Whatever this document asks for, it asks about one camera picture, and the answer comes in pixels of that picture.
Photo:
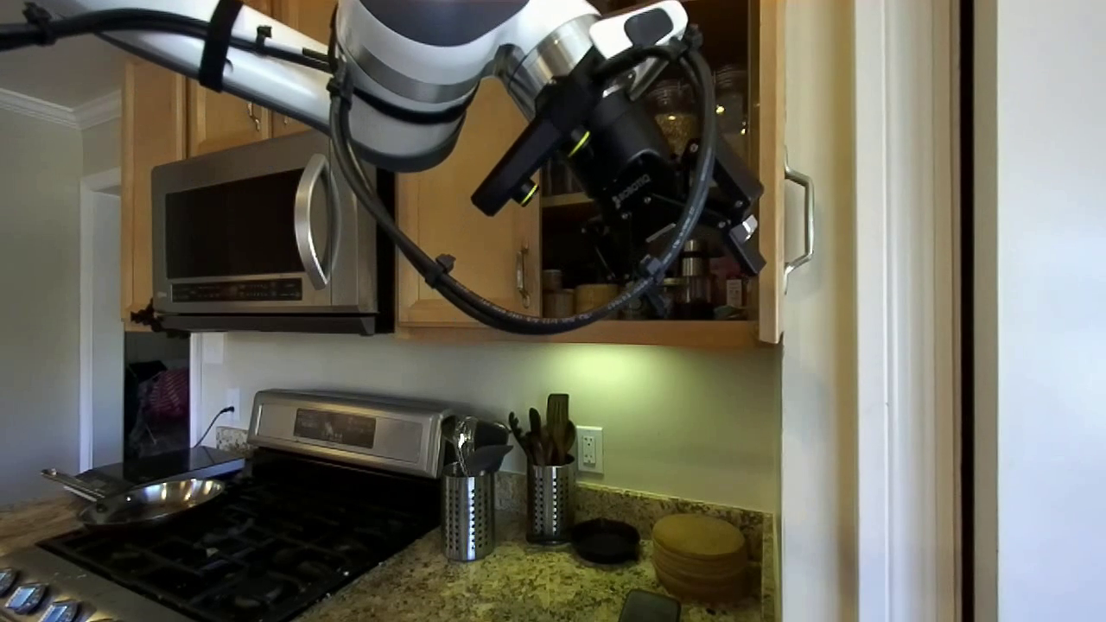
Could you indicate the glass jar pale contents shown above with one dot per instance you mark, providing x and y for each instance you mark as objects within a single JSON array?
[{"x": 735, "y": 109}]

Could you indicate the white door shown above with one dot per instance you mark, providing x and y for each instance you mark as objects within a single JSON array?
[{"x": 1054, "y": 312}]

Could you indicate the steel utensil holder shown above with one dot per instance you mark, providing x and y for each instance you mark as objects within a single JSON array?
[
  {"x": 468, "y": 520},
  {"x": 553, "y": 503}
]

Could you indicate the small black dish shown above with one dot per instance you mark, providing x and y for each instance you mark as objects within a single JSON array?
[{"x": 605, "y": 539}]

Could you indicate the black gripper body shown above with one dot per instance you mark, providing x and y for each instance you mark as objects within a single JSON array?
[{"x": 634, "y": 159}]

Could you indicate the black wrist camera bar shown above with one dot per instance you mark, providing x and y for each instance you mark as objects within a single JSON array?
[{"x": 531, "y": 151}]

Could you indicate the stainless microwave oven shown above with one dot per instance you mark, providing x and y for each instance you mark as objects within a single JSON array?
[{"x": 229, "y": 231}]

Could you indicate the white wall outlet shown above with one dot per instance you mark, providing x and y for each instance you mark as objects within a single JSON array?
[
  {"x": 229, "y": 401},
  {"x": 590, "y": 451}
]

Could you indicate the steel frying pan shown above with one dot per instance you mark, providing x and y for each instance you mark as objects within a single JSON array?
[{"x": 161, "y": 498}]

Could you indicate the black panel with pink print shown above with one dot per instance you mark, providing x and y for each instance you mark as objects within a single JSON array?
[{"x": 158, "y": 401}]

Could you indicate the steel ladle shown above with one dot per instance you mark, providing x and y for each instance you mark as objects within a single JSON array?
[{"x": 458, "y": 436}]

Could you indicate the wooden microwave surround cabinet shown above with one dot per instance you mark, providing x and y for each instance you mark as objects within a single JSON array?
[{"x": 229, "y": 126}]

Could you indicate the wooden spatula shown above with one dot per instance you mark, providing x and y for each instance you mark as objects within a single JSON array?
[{"x": 561, "y": 425}]

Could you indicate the white door frame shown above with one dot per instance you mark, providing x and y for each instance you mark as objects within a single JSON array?
[{"x": 911, "y": 312}]

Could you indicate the wooden cabinet door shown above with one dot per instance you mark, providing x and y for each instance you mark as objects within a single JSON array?
[
  {"x": 460, "y": 254},
  {"x": 770, "y": 231}
]

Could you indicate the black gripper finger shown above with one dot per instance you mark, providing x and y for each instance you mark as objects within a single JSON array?
[
  {"x": 735, "y": 226},
  {"x": 638, "y": 254}
]

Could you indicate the dark smartphone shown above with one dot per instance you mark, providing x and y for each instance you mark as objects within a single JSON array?
[{"x": 651, "y": 608}]

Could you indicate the silver stove knob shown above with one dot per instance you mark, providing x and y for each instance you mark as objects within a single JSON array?
[
  {"x": 29, "y": 596},
  {"x": 64, "y": 608}
]

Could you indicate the stainless gas range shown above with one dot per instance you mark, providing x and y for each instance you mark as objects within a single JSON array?
[{"x": 229, "y": 554}]

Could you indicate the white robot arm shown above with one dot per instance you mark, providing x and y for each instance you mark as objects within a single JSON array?
[{"x": 403, "y": 90}]

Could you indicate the red spice jar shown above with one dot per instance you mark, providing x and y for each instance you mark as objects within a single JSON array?
[{"x": 735, "y": 300}]

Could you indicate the wooden wall cabinet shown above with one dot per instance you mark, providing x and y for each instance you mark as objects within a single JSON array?
[{"x": 694, "y": 334}]

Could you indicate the stack of cork trivets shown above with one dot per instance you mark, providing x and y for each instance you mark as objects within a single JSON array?
[{"x": 696, "y": 554}]

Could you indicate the round wooden container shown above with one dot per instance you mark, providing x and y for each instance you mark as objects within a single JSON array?
[
  {"x": 590, "y": 300},
  {"x": 558, "y": 301}
]

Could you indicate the black spatula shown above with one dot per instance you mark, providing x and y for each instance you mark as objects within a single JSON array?
[{"x": 489, "y": 448}]

